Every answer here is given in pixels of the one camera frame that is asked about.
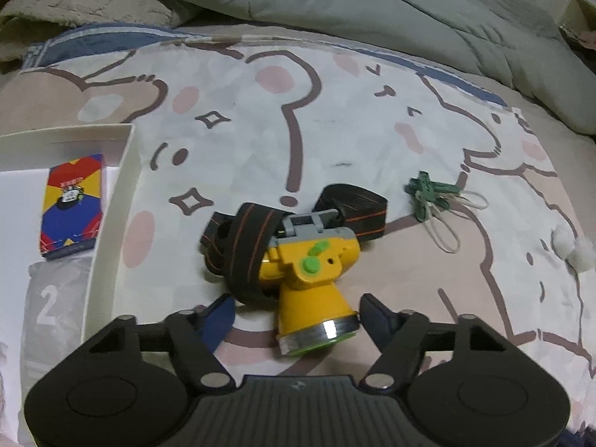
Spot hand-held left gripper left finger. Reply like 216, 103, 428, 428
88, 294, 236, 389

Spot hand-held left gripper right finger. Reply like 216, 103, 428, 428
361, 293, 509, 389

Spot yellow headlamp with black strap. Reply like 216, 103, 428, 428
200, 185, 391, 358

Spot white cardboard box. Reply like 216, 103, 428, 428
0, 123, 140, 447

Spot grey disposable towel packet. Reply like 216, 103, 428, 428
21, 258, 96, 373

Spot colourful playing card box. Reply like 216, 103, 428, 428
39, 153, 107, 260

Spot white rubber band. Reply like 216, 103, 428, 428
421, 191, 489, 254

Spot green clothespin bundle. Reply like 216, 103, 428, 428
404, 171, 462, 222

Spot cartoon printed blanket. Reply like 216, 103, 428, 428
0, 23, 596, 434

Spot white cotton balls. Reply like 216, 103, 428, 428
552, 228, 594, 273

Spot beige bed sheet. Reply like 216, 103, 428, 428
447, 65, 596, 187

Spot grey duvet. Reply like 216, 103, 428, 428
56, 0, 596, 138

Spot beige fluffy blanket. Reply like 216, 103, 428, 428
0, 0, 196, 75

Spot cream shelf unit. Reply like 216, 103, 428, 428
559, 0, 596, 57

